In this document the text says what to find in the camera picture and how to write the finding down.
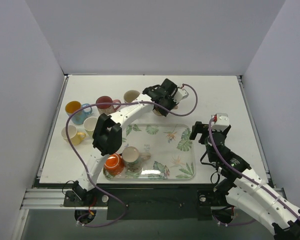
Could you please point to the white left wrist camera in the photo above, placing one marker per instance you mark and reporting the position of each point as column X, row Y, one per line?
column 180, row 95

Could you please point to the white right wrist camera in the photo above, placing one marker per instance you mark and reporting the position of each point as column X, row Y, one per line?
column 220, row 122

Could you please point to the lime green mug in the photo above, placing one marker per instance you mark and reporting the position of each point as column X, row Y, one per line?
column 89, row 125

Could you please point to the blue butterfly mug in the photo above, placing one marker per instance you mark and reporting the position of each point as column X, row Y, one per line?
column 80, row 116

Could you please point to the cream floral mug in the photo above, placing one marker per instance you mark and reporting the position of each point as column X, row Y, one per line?
column 130, row 96

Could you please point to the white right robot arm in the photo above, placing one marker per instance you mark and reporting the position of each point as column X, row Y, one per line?
column 243, row 188

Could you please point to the yellow mug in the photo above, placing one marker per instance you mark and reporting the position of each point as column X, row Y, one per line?
column 71, row 134

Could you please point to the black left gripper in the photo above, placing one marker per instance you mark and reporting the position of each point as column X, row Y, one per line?
column 164, row 107

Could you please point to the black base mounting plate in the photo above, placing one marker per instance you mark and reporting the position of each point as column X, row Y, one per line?
column 164, row 212

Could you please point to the aluminium frame rail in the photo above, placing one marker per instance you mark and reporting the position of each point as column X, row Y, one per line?
column 40, row 200

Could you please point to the floral leaf serving tray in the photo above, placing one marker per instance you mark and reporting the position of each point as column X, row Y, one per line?
column 170, row 148

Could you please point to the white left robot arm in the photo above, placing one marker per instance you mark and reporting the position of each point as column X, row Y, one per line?
column 108, row 130

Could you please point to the cream coral pattern mug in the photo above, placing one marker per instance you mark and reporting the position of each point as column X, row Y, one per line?
column 133, row 159

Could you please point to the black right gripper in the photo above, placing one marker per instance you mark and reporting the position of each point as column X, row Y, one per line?
column 205, row 132

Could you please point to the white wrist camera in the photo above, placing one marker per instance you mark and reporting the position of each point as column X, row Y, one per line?
column 220, row 122
column 180, row 95

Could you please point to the orange mug black handle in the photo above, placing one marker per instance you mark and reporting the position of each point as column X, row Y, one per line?
column 114, row 164

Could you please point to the beige round teapot mug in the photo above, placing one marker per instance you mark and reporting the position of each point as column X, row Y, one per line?
column 158, row 111

